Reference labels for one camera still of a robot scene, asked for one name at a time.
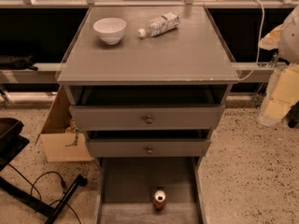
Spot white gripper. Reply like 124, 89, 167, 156
257, 25, 299, 126

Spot red coke can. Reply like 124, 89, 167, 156
152, 189, 166, 210

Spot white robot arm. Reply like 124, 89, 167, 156
258, 6, 299, 126

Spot grey drawer cabinet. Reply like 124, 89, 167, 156
55, 5, 240, 224

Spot grey top drawer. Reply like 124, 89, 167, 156
69, 105, 224, 131

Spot grey drawer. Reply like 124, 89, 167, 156
69, 105, 224, 131
86, 139, 210, 158
93, 158, 207, 224

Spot grey middle drawer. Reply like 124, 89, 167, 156
86, 139, 210, 158

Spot grey bottom drawer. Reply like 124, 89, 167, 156
93, 158, 207, 224

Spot grey metal railing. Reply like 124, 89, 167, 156
0, 0, 299, 8

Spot clear plastic water bottle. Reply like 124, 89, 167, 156
137, 12, 180, 38

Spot white ceramic bowl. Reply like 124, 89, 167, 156
93, 18, 126, 45

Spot brown cardboard box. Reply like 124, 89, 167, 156
39, 87, 93, 162

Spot black cloth on ledge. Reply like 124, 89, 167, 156
0, 55, 38, 71

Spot black chair base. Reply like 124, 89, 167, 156
0, 118, 89, 224

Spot white hanging cable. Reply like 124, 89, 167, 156
238, 0, 266, 82

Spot black floor cable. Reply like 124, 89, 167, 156
7, 163, 82, 224

